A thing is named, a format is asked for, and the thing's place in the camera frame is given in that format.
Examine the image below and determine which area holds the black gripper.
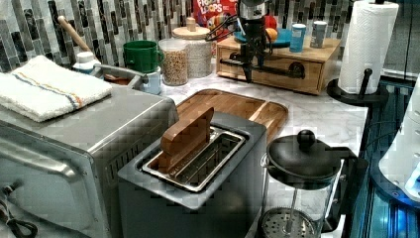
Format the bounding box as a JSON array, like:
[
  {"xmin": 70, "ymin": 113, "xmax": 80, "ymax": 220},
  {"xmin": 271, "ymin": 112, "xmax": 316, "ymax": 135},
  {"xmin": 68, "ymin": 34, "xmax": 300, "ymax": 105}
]
[{"xmin": 237, "ymin": 0, "xmax": 268, "ymax": 83}]

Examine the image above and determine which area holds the black drawer handle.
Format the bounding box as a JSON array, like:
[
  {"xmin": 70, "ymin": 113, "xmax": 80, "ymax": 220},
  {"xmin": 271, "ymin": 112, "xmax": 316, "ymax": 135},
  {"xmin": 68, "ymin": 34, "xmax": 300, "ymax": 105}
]
[{"xmin": 219, "ymin": 53, "xmax": 305, "ymax": 79}]

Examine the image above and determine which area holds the wooden drawer box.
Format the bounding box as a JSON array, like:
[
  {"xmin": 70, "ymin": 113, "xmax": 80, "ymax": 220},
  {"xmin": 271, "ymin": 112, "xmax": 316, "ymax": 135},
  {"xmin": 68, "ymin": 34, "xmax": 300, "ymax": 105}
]
[{"xmin": 216, "ymin": 37, "xmax": 341, "ymax": 95}]

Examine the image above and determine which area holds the orange fruit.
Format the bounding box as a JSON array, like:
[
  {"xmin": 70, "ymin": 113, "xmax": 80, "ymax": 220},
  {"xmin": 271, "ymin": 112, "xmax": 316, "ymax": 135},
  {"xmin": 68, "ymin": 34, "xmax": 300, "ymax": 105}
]
[{"xmin": 265, "ymin": 28, "xmax": 278, "ymax": 43}]

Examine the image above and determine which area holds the blue plate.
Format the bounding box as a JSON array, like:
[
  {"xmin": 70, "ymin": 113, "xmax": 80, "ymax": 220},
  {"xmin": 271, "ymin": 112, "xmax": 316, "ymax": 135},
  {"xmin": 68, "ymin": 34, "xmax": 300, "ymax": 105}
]
[{"xmin": 234, "ymin": 28, "xmax": 292, "ymax": 48}]

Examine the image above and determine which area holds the red apple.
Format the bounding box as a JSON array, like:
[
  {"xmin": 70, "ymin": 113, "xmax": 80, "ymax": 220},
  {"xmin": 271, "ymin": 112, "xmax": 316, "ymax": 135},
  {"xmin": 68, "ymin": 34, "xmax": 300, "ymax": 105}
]
[{"xmin": 264, "ymin": 16, "xmax": 277, "ymax": 29}]

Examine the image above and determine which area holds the blue shaker white cap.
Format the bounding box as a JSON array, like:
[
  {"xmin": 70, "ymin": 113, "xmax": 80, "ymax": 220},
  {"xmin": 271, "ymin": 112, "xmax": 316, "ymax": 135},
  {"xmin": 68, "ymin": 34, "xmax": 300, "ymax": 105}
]
[{"xmin": 289, "ymin": 24, "xmax": 306, "ymax": 53}]

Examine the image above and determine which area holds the wooden tray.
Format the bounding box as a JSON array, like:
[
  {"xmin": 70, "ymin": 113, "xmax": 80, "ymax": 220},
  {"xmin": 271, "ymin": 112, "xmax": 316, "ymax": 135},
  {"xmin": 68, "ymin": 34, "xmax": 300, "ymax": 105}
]
[{"xmin": 177, "ymin": 89, "xmax": 288, "ymax": 142}]

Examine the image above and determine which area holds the glass jar wooden lid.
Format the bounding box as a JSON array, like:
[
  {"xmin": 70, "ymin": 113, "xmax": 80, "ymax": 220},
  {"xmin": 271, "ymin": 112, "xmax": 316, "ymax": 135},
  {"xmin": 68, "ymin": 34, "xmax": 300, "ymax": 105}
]
[{"xmin": 172, "ymin": 17, "xmax": 212, "ymax": 78}]

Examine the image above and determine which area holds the cereal box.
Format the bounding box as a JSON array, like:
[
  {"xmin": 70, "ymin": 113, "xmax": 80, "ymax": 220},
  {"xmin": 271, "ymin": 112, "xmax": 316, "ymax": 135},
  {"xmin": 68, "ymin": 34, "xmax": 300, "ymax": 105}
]
[{"xmin": 193, "ymin": 0, "xmax": 237, "ymax": 30}]

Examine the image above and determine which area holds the grey shaker white cap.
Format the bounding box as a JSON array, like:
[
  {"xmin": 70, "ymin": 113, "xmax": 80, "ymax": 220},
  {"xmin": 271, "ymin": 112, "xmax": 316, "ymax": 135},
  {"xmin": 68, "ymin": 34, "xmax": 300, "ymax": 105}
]
[{"xmin": 310, "ymin": 21, "xmax": 328, "ymax": 49}]

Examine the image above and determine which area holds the plastic cereal container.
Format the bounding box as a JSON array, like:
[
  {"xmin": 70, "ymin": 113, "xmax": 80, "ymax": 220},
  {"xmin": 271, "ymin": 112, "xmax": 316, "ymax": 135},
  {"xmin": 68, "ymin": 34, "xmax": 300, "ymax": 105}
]
[{"xmin": 158, "ymin": 39, "xmax": 188, "ymax": 86}]

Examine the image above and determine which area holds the wooden toast slice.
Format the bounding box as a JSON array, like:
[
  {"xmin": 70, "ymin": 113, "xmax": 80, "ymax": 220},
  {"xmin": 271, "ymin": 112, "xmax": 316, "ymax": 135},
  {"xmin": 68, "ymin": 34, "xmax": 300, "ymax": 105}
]
[{"xmin": 158, "ymin": 105, "xmax": 214, "ymax": 174}]

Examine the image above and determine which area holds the green mug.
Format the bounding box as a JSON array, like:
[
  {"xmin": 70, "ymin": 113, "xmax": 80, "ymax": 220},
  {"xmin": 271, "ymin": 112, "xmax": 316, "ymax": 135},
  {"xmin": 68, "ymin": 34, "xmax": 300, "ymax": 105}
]
[{"xmin": 123, "ymin": 40, "xmax": 164, "ymax": 73}]

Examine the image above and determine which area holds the black paper towel holder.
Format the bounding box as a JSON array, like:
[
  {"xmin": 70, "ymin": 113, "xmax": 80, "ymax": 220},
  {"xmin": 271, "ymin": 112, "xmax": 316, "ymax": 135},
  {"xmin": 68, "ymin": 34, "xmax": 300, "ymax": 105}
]
[{"xmin": 327, "ymin": 68, "xmax": 389, "ymax": 107}]

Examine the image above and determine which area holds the paper towel roll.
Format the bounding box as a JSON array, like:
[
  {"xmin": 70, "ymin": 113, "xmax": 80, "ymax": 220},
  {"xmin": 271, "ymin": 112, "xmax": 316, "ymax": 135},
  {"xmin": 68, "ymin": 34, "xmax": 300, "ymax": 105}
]
[{"xmin": 338, "ymin": 0, "xmax": 399, "ymax": 94}]

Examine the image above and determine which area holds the black french press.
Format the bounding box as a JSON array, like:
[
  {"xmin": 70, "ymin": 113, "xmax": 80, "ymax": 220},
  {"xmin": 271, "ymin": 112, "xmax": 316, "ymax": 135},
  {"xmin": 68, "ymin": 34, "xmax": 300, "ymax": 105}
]
[{"xmin": 258, "ymin": 130, "xmax": 368, "ymax": 238}]

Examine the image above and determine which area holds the dark grey toaster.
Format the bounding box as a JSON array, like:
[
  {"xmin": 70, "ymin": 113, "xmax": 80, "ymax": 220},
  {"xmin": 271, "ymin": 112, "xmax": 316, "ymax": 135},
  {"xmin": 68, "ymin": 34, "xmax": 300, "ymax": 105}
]
[{"xmin": 118, "ymin": 112, "xmax": 266, "ymax": 238}]

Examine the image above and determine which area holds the blue bottle white cap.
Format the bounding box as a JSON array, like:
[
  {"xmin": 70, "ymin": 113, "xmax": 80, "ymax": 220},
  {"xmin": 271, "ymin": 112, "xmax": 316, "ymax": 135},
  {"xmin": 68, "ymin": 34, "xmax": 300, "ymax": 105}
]
[{"xmin": 72, "ymin": 52, "xmax": 100, "ymax": 74}]

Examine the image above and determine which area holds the wooden spoon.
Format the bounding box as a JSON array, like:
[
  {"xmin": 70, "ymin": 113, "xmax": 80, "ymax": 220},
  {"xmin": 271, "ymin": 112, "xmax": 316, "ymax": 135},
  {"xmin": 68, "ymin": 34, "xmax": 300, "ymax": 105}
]
[{"xmin": 57, "ymin": 16, "xmax": 92, "ymax": 53}]

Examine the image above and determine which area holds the white striped towel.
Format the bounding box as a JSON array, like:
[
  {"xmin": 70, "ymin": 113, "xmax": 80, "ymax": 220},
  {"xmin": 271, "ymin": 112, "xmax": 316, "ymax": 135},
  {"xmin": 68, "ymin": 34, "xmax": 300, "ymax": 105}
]
[{"xmin": 0, "ymin": 56, "xmax": 112, "ymax": 122}]

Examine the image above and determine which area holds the silver toaster oven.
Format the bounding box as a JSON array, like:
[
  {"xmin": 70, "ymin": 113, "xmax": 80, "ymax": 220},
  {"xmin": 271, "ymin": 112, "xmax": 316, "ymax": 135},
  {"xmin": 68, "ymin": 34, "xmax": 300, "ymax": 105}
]
[{"xmin": 1, "ymin": 74, "xmax": 178, "ymax": 238}]

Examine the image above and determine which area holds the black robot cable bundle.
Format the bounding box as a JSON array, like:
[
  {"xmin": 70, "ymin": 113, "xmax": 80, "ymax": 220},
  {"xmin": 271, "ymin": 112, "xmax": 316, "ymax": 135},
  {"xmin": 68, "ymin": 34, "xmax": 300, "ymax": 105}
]
[{"xmin": 204, "ymin": 14, "xmax": 275, "ymax": 58}]

